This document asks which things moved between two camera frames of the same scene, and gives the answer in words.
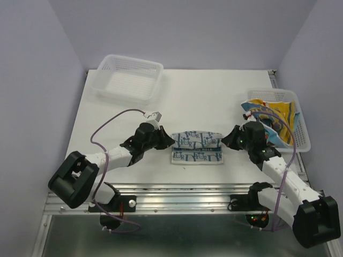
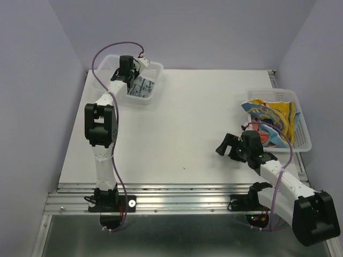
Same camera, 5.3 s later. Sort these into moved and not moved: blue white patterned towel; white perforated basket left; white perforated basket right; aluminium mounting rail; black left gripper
Moved: blue white patterned towel; black left gripper
Not moved: white perforated basket left; white perforated basket right; aluminium mounting rail
